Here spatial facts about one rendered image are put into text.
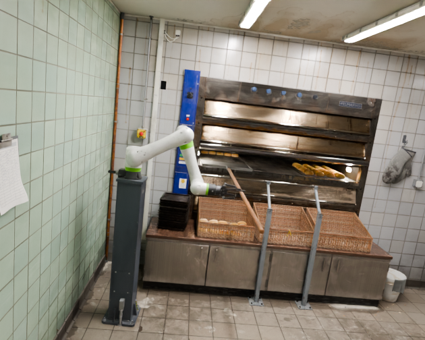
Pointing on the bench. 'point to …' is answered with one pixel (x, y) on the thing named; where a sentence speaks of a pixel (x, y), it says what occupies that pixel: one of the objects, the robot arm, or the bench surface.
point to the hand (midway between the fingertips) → (240, 192)
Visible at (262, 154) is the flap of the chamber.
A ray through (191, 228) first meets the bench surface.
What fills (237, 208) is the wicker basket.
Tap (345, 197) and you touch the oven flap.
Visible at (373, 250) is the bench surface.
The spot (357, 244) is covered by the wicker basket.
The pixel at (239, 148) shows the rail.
